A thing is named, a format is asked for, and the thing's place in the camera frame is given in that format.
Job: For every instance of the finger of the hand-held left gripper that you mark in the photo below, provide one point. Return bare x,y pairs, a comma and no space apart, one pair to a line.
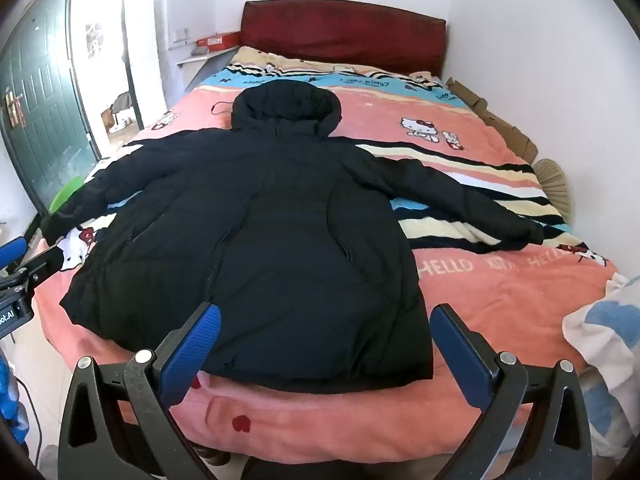
12,251
45,266

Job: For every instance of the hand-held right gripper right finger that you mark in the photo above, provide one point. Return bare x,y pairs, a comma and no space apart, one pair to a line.
460,360

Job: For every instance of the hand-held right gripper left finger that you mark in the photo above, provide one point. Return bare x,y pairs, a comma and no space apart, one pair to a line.
192,352

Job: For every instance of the black hooded puffer jacket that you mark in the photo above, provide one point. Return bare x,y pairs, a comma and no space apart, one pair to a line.
280,240

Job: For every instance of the green plastic object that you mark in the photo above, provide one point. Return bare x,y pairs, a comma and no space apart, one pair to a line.
65,192

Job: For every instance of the pink cartoon printed blanket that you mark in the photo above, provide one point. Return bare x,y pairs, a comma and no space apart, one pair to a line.
475,270

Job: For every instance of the red door decoration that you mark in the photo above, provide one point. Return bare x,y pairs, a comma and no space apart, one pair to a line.
14,110

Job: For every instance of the white and blue cloth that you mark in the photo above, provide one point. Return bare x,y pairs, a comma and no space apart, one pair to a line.
610,340

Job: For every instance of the green door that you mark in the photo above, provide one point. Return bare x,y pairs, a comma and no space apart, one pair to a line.
45,100

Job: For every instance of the small cardboard box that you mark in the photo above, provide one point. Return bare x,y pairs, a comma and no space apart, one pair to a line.
107,119

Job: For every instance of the grey cloth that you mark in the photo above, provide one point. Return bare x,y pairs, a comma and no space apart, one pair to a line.
122,102

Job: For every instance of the woven straw fan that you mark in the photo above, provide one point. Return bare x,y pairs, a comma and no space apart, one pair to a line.
552,182

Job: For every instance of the flattened cardboard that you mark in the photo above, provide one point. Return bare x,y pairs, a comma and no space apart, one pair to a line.
500,122

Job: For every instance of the white bedside shelf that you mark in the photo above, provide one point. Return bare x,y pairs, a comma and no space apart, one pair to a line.
197,61

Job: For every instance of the red box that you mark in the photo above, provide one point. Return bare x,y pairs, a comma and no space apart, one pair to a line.
217,41

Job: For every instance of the dark red headboard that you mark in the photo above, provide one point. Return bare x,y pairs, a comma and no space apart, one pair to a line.
345,35

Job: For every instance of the paper wall poster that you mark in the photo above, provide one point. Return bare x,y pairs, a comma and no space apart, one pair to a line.
94,39

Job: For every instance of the white wall switch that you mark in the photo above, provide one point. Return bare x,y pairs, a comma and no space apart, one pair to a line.
181,35

